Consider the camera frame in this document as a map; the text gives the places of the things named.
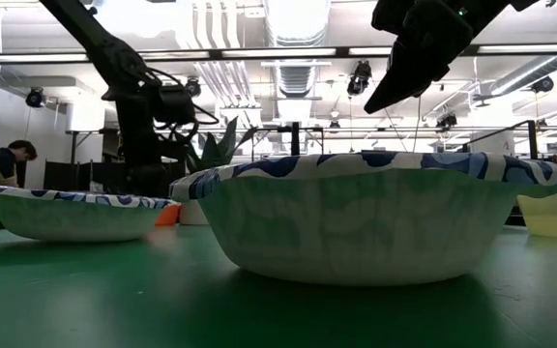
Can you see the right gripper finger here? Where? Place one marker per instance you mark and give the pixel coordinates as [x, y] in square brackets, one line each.
[404, 79]

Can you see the red plastic bowl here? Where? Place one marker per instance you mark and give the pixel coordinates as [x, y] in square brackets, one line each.
[168, 216]

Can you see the blue patterned paper bowl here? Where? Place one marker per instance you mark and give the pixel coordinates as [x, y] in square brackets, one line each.
[356, 227]
[75, 220]

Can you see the yellow plastic bowl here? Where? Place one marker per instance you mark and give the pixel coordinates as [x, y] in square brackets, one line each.
[556, 217]

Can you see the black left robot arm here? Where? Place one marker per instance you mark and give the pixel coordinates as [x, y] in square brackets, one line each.
[114, 58]

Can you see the black ceiling spotlight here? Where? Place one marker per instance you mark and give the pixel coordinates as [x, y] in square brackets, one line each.
[36, 97]
[193, 87]
[360, 77]
[543, 85]

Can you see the black overhead beam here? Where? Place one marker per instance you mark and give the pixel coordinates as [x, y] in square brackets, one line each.
[215, 54]

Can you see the green succulent plant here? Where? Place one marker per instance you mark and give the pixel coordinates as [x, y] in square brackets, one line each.
[218, 152]

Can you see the person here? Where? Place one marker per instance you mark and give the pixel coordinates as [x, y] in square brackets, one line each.
[3, 166]

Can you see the green table mat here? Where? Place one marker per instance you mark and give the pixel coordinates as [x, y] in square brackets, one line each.
[162, 299]

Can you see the silver ventilation duct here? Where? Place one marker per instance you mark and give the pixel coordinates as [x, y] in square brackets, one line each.
[295, 72]

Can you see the black metal shelf frame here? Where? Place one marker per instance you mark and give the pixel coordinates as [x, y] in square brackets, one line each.
[532, 137]

